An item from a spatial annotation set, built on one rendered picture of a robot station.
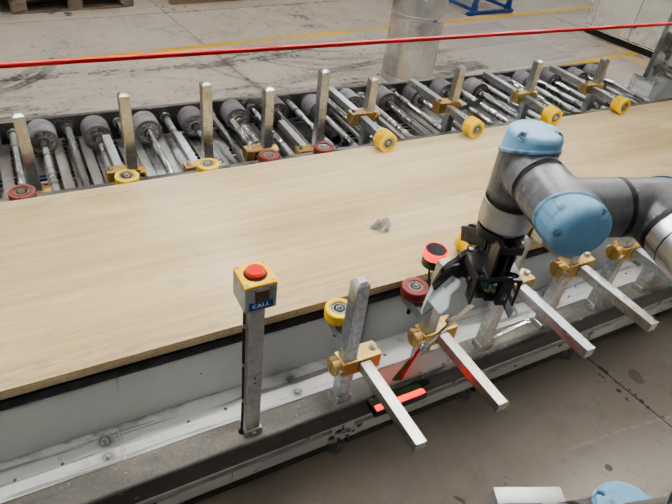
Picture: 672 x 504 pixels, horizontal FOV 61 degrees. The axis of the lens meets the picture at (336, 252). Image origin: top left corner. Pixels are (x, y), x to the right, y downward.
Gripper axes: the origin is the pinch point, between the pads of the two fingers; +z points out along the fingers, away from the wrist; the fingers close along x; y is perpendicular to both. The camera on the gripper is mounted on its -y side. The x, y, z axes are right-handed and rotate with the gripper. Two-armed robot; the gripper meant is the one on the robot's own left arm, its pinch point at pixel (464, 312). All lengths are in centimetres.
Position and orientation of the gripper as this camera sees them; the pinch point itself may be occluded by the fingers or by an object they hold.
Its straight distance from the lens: 99.9
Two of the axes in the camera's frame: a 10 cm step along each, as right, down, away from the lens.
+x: 9.9, 0.4, 1.2
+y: 0.7, 6.2, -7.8
